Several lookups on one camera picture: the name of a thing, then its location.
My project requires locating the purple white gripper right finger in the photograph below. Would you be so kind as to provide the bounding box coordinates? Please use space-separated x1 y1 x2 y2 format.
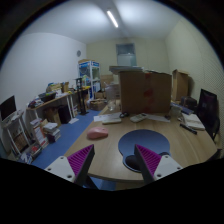
134 144 182 184

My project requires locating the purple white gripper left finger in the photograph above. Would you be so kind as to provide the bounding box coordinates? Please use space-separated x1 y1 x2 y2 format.
46 145 95 186

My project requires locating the blue round mouse pad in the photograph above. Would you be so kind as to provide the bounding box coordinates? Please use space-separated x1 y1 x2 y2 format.
118 129 170 173

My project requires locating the pink computer mouse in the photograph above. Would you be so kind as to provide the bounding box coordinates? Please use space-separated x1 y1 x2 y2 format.
87 127 108 139

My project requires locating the black computer tower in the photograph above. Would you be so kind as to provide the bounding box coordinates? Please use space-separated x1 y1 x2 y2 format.
58 105 71 124

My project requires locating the black computer monitor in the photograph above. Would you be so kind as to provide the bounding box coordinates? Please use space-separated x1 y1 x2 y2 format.
0 96 17 120

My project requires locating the stack of books on floor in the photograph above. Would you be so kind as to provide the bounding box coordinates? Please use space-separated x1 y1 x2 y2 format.
43 123 61 143

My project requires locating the white remote control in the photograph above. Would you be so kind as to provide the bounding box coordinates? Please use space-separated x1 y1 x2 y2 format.
130 113 147 123

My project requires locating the black marker pen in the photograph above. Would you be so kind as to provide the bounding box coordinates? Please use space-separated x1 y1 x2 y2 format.
179 123 197 135

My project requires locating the white paper sheet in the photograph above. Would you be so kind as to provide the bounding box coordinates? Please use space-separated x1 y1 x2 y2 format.
94 112 121 122

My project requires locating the white keyboard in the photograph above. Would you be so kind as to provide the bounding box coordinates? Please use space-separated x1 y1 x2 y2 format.
102 118 122 125

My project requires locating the wooden side desk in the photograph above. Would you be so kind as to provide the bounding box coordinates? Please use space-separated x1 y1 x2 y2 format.
26 93 75 120

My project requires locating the white shelf rack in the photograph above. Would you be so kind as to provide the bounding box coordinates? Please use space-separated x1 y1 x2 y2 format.
2 111 31 156

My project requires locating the cardboard box on floor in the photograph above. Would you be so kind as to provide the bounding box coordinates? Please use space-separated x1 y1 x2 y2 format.
90 99 106 111

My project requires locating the large brown cardboard box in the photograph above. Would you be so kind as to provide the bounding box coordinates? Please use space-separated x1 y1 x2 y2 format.
119 71 172 114

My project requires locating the black speaker stand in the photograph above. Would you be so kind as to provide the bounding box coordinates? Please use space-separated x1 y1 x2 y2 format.
75 78 88 115

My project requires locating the black office chair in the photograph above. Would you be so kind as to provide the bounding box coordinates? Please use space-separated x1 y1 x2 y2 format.
197 89 220 140

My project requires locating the tall cardboard box right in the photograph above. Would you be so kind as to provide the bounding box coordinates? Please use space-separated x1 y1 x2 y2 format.
172 69 189 101

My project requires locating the blue white display cabinet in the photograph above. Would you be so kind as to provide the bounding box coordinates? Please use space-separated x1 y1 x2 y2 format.
78 59 101 99

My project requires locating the ceiling fluorescent light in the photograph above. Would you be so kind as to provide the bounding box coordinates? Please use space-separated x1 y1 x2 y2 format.
107 10 119 28

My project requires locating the round wall clock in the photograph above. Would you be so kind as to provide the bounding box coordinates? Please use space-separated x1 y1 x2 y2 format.
76 50 81 57

